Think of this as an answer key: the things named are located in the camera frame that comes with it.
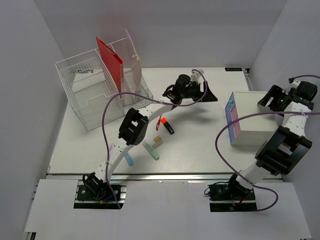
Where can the orange black highlighter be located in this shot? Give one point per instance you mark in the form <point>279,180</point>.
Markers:
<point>167,126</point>

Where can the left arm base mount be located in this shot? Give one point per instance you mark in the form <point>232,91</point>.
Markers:
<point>93,193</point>

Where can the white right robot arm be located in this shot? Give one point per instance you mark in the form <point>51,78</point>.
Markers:
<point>288,144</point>

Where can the small blue label plate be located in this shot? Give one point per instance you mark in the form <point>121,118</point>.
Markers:
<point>233,69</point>

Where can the red pen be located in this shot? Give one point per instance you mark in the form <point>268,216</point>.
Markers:
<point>158,124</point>

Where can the aluminium table rail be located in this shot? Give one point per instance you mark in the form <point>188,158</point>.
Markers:
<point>161,177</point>

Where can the grey eraser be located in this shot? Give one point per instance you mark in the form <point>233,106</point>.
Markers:
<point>157,144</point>

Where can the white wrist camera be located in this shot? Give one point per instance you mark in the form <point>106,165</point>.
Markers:
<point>293,84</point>
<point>196,75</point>

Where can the green highlighter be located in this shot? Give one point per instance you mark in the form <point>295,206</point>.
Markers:
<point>151,151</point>

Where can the clear document sleeve with papers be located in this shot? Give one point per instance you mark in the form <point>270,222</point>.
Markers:
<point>135,62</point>

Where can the blue highlighter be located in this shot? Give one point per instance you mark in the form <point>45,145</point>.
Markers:
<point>129,160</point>

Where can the white drawer box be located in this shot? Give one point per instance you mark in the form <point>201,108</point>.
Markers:
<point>252,131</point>

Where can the white wire file organizer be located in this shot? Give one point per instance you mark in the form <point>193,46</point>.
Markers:
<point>89,86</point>

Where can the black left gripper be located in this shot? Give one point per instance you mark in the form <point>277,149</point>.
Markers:
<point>209,96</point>

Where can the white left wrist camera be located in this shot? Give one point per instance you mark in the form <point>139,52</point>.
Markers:
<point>196,75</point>

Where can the blue drawer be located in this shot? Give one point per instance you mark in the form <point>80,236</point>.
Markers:
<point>228,113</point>

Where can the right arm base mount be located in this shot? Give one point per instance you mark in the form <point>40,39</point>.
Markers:
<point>230,197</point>

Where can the red plastic folder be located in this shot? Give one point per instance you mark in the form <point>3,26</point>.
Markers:
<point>113,63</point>

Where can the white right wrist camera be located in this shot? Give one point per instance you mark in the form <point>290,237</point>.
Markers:
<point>293,84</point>

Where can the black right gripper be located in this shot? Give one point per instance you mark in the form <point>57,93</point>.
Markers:
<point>274,91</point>

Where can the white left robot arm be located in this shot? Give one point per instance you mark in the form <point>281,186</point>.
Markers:
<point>134,126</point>

